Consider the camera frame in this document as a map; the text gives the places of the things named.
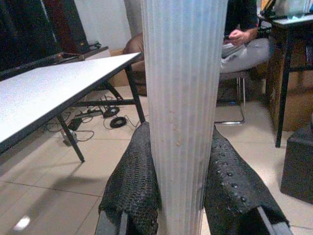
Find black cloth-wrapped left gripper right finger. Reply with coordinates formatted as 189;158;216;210
204;124;294;235

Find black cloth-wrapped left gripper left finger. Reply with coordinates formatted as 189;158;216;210
94;121;162;235

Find broom with pale blue handle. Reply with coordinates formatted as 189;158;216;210
141;0;228;235

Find seated person's hand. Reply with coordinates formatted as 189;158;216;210
229;28;258;46

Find black textured box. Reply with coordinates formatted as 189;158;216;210
280;127;313;204

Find white power strip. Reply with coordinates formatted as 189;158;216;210
63;129;79;145

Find black power adapter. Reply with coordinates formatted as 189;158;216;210
69;117;83;131

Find large brown cardboard box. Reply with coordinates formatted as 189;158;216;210
266;41;313;132

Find desk with black legs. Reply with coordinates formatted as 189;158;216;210
258;12;313;149

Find white folding table black legs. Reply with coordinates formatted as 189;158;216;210
0;51;147;164

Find seated person in grey trousers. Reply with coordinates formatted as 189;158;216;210
220;0;273;74

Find brown rounded seat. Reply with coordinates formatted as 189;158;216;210
123;33;147;96

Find low black stand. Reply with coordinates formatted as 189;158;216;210
0;45;110;79

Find dark brown speaker cabinet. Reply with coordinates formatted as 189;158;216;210
44;0;89;53

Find large black screen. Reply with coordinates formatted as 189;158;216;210
0;0;62;71

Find black coiled cable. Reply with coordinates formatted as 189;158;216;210
110;117;128;129

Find chair with chrome frame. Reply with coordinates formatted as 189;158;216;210
215;70;247;126

